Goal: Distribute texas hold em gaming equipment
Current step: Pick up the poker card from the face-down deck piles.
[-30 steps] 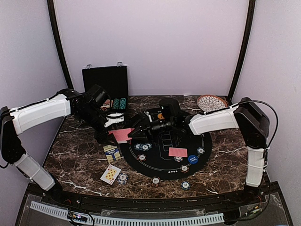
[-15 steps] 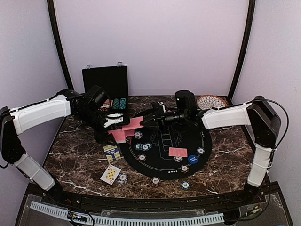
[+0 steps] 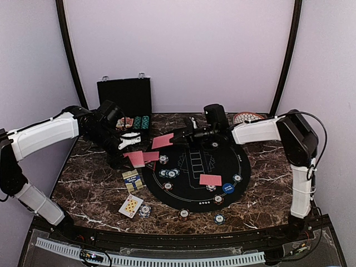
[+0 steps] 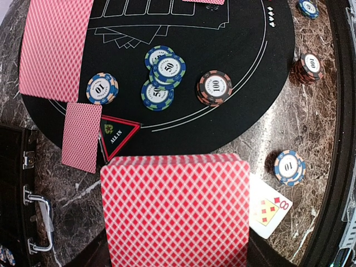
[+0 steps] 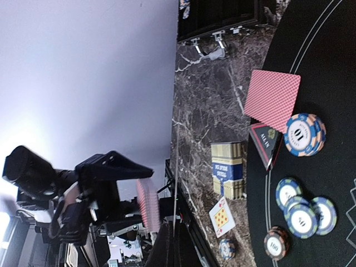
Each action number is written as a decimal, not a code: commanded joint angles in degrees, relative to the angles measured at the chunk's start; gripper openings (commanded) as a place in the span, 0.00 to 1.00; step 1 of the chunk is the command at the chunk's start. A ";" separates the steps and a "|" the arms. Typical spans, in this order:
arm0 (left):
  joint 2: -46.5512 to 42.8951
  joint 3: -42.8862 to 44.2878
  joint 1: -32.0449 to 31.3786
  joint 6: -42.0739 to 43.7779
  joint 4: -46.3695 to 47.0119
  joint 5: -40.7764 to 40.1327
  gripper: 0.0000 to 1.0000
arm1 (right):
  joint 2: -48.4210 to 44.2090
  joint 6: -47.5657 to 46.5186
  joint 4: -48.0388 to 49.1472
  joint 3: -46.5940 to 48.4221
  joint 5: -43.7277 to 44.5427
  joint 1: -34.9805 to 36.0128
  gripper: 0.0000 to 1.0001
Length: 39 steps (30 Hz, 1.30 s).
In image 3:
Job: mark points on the round black poker mat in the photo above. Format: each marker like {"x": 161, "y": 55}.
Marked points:
{"x": 187, "y": 193}

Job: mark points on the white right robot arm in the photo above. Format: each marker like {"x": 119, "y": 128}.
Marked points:
{"x": 300, "y": 143}

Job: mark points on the left black frame post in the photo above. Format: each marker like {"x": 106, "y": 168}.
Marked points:
{"x": 61, "y": 14}

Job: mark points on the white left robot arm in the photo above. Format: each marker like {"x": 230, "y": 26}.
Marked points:
{"x": 73, "y": 121}

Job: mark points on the blue chip stack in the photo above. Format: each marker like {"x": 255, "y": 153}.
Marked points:
{"x": 145, "y": 211}

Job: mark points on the right black frame post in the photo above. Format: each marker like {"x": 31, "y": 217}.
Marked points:
{"x": 287, "y": 58}

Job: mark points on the yellow card deck box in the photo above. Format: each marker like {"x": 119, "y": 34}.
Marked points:
{"x": 132, "y": 180}

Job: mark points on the face-up eight of diamonds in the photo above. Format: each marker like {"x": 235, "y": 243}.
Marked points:
{"x": 130, "y": 206}

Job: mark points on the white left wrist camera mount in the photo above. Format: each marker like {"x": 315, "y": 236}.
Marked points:
{"x": 130, "y": 138}

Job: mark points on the red triangular dealer button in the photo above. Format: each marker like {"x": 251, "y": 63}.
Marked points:
{"x": 151, "y": 165}

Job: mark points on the patterned ceramic plate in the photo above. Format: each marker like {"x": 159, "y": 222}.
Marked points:
{"x": 246, "y": 116}

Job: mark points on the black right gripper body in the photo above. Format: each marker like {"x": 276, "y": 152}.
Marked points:
{"x": 201, "y": 136}

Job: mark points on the blue small blind button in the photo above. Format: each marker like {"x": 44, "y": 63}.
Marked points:
{"x": 228, "y": 188}

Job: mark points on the dealt red-backed card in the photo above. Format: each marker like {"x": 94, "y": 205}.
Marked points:
{"x": 151, "y": 156}

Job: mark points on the black poker chip case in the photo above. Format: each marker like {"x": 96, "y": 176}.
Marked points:
{"x": 133, "y": 96}

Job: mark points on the red chip stack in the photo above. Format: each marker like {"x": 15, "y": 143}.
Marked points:
{"x": 183, "y": 214}

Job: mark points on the white slotted cable duct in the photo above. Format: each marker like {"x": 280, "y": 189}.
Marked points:
{"x": 146, "y": 257}

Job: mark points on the blue-green chip stack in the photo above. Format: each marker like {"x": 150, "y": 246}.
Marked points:
{"x": 219, "y": 219}

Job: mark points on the red-backed playing card deck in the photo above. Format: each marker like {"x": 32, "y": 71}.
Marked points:
{"x": 136, "y": 158}

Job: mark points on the black frame post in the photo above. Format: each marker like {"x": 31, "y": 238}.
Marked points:
{"x": 287, "y": 58}
{"x": 61, "y": 14}

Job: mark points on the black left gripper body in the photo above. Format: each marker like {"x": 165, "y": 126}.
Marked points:
{"x": 101, "y": 138}

